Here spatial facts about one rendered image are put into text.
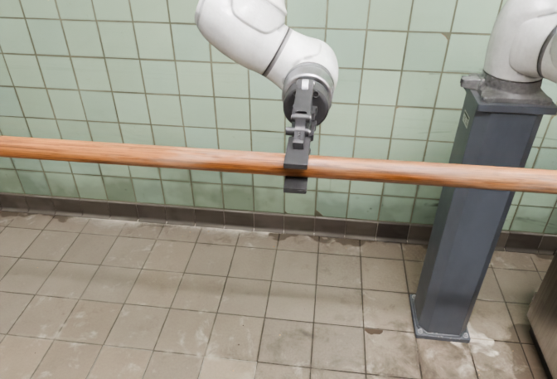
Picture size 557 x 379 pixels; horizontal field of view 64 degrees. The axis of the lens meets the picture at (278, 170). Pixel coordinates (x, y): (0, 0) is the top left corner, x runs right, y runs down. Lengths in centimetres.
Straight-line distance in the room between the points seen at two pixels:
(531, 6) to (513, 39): 8
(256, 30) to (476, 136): 80
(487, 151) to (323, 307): 96
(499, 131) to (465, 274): 56
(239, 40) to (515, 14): 75
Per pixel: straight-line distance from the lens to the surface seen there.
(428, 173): 59
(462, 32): 186
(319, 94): 73
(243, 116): 198
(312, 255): 217
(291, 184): 59
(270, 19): 82
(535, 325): 197
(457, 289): 178
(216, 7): 83
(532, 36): 130
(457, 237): 160
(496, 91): 137
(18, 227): 267
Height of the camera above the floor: 152
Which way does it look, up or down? 34 degrees down
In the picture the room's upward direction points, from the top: straight up
